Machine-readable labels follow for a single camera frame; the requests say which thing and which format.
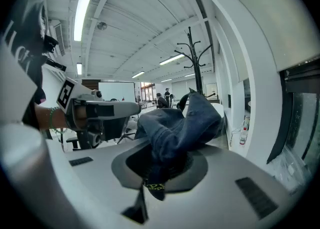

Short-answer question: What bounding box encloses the person's left hand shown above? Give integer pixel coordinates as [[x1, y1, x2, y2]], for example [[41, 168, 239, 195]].
[[74, 105, 88, 122]]

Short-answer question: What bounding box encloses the black cap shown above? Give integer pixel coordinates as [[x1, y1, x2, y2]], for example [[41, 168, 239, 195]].
[[134, 87, 225, 202]]

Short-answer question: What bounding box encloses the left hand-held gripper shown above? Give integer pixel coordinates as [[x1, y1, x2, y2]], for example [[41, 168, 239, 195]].
[[56, 77, 142, 149]]

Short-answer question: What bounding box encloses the person's left forearm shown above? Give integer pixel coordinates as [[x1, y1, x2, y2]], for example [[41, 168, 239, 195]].
[[34, 104, 69, 132]]

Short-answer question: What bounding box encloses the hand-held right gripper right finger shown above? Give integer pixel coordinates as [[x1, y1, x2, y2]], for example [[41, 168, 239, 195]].
[[149, 143, 302, 229]]

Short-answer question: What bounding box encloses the white board on stand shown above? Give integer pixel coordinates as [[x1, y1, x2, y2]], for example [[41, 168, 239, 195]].
[[98, 81, 136, 103]]

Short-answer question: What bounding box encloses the ceiling air conditioner unit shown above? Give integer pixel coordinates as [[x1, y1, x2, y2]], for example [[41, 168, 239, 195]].
[[49, 19, 67, 57]]

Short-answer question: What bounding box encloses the black office chair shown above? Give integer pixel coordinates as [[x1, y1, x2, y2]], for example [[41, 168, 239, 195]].
[[65, 136, 81, 151]]

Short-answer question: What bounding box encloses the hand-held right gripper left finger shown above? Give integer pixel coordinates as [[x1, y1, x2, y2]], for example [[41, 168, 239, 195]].
[[46, 137, 154, 229]]

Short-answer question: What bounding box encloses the dark-framed window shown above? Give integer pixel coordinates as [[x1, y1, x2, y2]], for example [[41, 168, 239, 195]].
[[265, 57, 320, 175]]

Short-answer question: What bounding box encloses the white bottle with red cap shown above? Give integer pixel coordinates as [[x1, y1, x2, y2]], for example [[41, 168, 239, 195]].
[[239, 126, 249, 146]]

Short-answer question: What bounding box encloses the green bead bracelet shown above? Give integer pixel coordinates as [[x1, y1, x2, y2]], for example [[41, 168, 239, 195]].
[[48, 106, 69, 135]]

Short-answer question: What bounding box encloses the black coat rack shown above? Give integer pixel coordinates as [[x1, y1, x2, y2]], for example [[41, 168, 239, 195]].
[[174, 26, 217, 99]]

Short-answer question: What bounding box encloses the framed wall picture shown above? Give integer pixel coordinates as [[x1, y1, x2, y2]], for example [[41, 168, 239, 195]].
[[204, 82, 219, 98]]

